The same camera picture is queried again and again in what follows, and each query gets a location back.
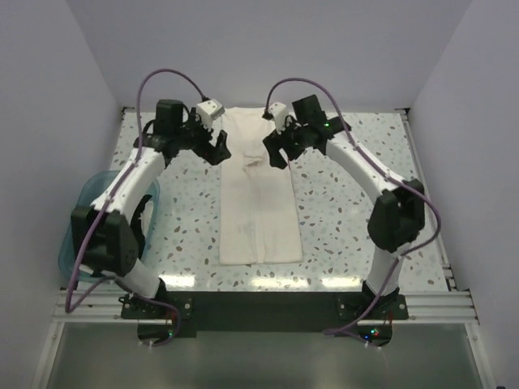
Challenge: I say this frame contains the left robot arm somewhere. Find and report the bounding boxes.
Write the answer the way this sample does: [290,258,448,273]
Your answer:
[71,99,231,318]

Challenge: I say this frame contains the white t-shirt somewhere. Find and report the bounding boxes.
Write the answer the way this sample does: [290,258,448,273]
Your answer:
[219,107,302,266]

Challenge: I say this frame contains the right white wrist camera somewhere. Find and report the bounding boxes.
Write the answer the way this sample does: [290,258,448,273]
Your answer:
[262,102,290,134]

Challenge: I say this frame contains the aluminium frame rail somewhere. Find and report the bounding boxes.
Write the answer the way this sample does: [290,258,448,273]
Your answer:
[50,288,480,325]

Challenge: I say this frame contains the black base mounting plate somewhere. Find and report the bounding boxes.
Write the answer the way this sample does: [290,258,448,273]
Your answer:
[120,289,410,345]

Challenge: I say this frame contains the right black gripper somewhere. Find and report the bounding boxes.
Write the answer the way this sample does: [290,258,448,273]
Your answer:
[263,116,308,170]

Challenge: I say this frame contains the blue plastic basket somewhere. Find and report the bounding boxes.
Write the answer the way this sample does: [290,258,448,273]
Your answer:
[58,170,160,280]

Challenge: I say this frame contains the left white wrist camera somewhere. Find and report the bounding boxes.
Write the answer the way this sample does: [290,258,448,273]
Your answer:
[195,99,225,130]

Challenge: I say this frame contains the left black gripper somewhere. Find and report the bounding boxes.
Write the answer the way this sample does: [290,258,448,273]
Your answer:
[176,109,231,165]

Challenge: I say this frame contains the black clothes in basket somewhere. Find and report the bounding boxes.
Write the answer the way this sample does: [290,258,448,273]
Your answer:
[130,194,153,258]

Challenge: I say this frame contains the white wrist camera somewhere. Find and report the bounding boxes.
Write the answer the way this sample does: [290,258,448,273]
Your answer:
[262,102,290,134]
[195,99,225,130]

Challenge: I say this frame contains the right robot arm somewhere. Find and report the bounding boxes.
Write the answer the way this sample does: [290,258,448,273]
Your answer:
[263,95,425,318]

